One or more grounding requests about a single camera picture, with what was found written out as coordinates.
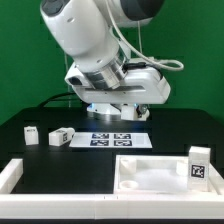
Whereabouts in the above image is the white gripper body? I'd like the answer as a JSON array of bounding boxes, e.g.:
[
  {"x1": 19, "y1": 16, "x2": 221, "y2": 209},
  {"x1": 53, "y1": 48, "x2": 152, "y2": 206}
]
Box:
[{"x1": 65, "y1": 61, "x2": 171, "y2": 104}]

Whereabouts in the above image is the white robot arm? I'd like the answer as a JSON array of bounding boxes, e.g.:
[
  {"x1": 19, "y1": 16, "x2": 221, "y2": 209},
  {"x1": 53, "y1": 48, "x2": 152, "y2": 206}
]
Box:
[{"x1": 40, "y1": 0, "x2": 171, "y2": 121}]

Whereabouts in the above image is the white tag base sheet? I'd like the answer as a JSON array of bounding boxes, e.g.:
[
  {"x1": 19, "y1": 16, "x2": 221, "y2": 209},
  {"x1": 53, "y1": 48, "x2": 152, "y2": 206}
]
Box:
[{"x1": 70, "y1": 132, "x2": 152, "y2": 148}]

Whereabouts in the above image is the white U-shaped obstacle fence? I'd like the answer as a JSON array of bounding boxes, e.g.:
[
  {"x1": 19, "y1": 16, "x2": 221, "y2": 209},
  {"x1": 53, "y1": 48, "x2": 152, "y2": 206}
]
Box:
[{"x1": 0, "y1": 159, "x2": 224, "y2": 219}]

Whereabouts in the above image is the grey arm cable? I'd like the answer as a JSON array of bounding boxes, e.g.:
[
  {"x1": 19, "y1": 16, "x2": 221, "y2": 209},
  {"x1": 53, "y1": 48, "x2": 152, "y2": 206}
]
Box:
[{"x1": 103, "y1": 0, "x2": 185, "y2": 72}]

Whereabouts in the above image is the grey camera cable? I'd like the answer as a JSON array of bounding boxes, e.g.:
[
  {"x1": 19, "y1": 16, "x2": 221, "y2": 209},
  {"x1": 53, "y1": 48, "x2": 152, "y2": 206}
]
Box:
[{"x1": 63, "y1": 53, "x2": 72, "y2": 109}]

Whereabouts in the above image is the black base cable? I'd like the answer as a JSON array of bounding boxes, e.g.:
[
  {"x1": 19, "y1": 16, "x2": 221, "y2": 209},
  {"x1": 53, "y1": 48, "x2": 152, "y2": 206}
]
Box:
[{"x1": 37, "y1": 91, "x2": 78, "y2": 108}]

